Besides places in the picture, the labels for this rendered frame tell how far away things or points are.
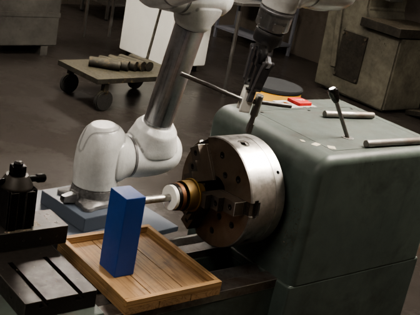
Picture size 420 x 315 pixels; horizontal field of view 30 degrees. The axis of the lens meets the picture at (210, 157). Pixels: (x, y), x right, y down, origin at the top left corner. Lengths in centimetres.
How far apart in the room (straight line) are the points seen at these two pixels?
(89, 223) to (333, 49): 630
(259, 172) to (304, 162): 13
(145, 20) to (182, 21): 565
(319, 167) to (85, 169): 85
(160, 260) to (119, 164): 54
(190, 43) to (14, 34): 532
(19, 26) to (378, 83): 363
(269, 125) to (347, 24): 629
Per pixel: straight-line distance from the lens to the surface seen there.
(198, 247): 236
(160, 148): 269
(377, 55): 829
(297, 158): 218
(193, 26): 250
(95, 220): 261
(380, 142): 234
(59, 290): 182
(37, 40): 791
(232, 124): 237
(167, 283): 209
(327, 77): 873
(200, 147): 219
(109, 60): 663
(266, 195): 212
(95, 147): 260
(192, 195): 211
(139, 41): 822
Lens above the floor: 188
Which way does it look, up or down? 19 degrees down
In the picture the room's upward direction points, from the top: 11 degrees clockwise
